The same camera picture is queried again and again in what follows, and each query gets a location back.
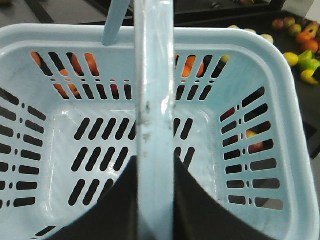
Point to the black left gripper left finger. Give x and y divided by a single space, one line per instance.
114 217

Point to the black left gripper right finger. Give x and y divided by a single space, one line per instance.
197 216

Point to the light blue plastic basket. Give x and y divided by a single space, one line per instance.
59 156

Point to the orange behind pink apples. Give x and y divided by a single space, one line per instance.
184 67

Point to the red yellow apple left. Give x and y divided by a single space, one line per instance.
255 147

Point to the yellow lemon middle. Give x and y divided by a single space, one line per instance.
291 58

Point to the white round pears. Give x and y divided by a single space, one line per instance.
266 36

